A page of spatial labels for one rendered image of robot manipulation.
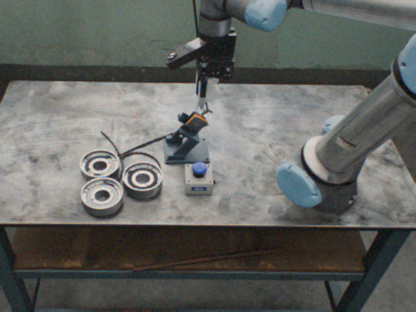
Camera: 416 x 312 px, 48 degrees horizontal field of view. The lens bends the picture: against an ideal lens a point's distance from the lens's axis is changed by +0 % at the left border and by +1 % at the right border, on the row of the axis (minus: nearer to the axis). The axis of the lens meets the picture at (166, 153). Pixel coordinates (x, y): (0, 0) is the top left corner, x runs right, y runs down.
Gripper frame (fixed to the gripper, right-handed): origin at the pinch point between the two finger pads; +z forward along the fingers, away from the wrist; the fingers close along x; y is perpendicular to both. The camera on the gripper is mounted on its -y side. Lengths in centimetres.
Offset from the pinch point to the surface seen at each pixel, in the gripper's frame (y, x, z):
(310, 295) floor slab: 53, -4, 98
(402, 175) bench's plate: 57, -12, 18
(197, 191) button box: -0.7, -16.9, 17.0
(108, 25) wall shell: -31, 149, 60
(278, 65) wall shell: 72, 143, 85
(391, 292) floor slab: 87, -4, 98
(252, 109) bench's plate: 21.0, 18.3, 18.5
